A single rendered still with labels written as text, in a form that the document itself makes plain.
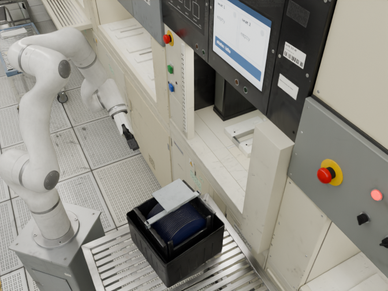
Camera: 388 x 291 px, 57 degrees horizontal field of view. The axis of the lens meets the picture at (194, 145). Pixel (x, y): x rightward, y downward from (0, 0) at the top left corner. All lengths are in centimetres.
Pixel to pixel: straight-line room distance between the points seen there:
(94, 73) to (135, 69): 94
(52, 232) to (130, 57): 136
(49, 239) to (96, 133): 175
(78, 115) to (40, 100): 225
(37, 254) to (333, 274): 113
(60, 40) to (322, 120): 89
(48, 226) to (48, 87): 59
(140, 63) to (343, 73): 179
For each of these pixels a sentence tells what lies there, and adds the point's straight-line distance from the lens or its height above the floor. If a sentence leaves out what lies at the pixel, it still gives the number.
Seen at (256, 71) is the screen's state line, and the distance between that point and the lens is 107.
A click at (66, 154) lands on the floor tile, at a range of 315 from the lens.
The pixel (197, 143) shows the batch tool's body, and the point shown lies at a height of 87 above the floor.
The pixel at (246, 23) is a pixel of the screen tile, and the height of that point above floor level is 163.
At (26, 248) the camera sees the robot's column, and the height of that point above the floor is 76.
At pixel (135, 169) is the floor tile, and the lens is 288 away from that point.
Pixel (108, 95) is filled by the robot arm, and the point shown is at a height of 116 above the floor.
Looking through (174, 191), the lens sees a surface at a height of 108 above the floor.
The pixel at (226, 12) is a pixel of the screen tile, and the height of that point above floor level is 162.
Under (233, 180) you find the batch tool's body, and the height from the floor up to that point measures 87.
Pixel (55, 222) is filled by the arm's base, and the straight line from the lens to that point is 156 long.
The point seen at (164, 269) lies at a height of 90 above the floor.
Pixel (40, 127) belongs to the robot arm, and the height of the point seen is 129.
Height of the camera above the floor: 207
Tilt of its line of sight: 43 degrees down
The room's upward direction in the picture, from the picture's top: straight up
